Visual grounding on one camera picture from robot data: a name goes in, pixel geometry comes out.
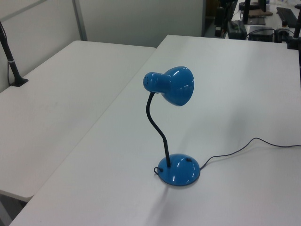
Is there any black looped cable bundle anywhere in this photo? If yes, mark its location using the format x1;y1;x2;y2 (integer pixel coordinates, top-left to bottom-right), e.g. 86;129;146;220
275;27;290;43

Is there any black electronics box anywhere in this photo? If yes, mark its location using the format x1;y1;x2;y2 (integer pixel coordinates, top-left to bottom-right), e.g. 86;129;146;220
246;25;276;42

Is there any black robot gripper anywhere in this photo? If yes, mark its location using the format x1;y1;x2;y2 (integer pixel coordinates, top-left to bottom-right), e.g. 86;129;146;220
214;6;227;39

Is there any brown cloth item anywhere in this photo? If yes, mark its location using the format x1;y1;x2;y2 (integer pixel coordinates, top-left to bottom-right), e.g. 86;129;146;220
249;8;273;18

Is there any black camera mount with clamp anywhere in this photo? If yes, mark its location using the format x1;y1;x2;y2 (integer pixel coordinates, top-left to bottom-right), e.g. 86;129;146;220
285;13;301;50

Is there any black monitor stand pole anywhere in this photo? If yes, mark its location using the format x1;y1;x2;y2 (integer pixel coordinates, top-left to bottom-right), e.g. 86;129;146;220
238;0;266;25

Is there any blue gooseneck desk lamp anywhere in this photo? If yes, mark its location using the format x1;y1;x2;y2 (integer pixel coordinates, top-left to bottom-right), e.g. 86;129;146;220
142;65;201;188

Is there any white side table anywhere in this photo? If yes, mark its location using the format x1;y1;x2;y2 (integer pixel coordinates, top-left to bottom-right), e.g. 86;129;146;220
0;40;157;199

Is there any black camera stand with clamp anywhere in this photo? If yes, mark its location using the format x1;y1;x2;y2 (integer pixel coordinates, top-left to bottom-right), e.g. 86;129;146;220
0;20;29;88

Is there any thin black lamp power cable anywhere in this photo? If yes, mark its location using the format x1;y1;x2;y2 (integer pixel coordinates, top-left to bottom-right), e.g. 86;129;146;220
153;137;301;176

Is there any black keyboard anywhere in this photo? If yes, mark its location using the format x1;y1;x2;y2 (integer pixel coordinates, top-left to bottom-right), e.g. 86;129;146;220
276;7;300;27

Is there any grey partition frame post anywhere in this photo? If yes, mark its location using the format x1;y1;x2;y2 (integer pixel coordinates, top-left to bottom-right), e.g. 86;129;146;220
71;0;88;42

